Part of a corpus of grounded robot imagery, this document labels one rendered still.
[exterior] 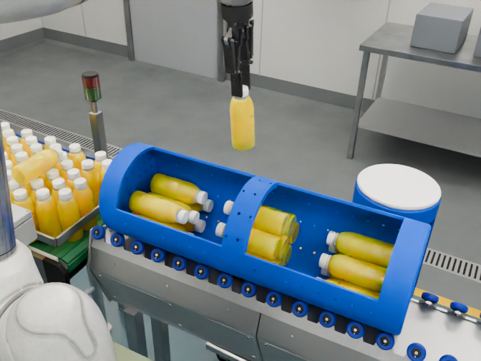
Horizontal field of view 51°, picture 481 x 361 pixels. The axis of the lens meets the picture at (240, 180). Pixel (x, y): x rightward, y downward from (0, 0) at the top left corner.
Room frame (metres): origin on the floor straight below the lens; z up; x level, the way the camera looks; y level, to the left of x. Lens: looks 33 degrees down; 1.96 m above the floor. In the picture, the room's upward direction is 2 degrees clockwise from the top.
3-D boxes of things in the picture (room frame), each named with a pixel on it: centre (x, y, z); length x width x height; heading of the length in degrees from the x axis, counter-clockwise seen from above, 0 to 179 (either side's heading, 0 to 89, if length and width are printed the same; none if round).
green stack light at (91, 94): (1.81, 0.58, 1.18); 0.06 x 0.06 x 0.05
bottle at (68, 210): (1.28, 0.54, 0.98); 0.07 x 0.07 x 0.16
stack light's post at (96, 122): (1.81, 0.58, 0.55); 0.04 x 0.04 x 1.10; 64
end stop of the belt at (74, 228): (1.35, 0.46, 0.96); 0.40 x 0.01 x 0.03; 154
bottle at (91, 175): (1.46, 0.52, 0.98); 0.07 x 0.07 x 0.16
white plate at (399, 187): (1.44, -0.54, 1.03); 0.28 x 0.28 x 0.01
